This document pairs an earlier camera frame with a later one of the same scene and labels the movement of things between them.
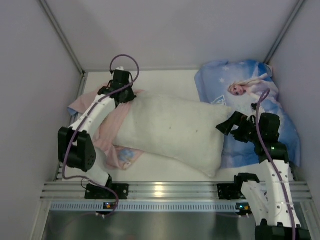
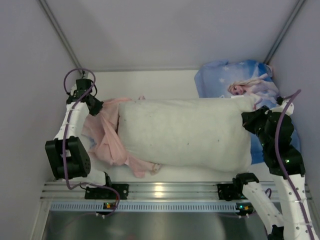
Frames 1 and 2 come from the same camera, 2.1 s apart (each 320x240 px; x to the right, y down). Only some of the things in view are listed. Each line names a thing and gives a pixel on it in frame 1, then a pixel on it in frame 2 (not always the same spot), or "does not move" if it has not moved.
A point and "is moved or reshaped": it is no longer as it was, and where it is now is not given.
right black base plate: x=229 y=191 does not move
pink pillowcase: x=104 y=134 is moved or reshaped
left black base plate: x=95 y=192 does not move
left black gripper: x=122 y=94 to x=94 y=105
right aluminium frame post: x=275 y=45 does not move
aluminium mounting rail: x=61 y=191 does not move
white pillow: x=184 y=131 is moved or reshaped
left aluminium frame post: x=62 y=36 does not move
